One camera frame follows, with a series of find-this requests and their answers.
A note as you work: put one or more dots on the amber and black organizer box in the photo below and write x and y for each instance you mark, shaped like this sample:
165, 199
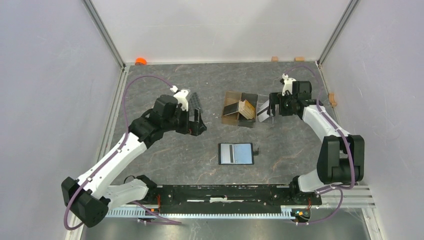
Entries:
238, 119

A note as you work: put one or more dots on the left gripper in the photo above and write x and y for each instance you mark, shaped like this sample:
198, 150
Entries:
194, 128

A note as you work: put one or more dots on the curved wooden piece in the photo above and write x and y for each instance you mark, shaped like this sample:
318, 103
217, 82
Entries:
332, 100

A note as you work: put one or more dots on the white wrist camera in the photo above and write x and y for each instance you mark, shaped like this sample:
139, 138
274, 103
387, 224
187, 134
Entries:
287, 83
183, 96

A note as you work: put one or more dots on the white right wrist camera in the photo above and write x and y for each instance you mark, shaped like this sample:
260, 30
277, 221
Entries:
287, 83

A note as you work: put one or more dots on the orange round cap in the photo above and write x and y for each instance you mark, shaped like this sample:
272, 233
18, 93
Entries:
140, 61

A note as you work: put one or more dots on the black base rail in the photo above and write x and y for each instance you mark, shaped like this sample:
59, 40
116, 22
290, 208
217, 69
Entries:
227, 198

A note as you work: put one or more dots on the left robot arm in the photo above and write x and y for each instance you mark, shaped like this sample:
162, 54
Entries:
91, 195

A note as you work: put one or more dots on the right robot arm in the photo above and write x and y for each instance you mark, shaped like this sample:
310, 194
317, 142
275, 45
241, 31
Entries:
341, 160

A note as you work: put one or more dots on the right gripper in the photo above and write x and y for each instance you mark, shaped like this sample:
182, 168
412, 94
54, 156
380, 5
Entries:
276, 98

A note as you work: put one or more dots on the orange card stack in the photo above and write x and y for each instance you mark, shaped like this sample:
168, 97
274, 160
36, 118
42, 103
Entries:
246, 109

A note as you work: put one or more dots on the black credit card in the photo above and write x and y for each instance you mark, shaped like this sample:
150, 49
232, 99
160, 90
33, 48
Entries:
231, 109

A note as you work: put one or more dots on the dark grey stud baseplate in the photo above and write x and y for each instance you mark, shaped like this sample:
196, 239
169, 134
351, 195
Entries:
194, 103

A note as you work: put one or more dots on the black card holder wallet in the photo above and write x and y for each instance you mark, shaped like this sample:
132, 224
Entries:
244, 153

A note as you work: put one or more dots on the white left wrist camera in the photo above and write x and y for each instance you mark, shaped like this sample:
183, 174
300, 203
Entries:
183, 96

